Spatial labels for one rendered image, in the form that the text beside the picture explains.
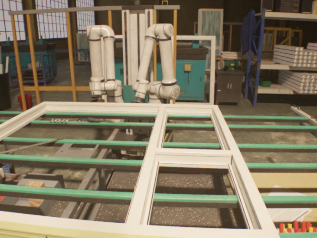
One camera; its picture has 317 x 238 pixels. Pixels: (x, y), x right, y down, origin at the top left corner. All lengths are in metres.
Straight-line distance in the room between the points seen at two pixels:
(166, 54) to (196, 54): 3.12
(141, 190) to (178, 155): 0.37
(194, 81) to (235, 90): 0.88
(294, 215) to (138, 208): 0.85
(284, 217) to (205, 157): 0.50
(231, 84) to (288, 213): 4.32
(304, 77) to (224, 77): 1.59
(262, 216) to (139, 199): 0.42
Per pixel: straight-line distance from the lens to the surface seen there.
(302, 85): 5.73
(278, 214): 1.45
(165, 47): 2.45
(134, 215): 0.87
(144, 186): 1.00
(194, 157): 1.28
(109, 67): 2.56
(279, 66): 5.78
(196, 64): 5.62
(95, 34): 2.67
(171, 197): 1.06
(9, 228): 0.93
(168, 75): 2.51
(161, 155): 1.27
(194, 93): 5.72
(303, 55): 5.75
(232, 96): 5.61
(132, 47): 2.92
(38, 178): 1.66
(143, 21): 2.88
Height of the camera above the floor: 1.49
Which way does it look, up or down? 19 degrees down
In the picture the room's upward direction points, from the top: straight up
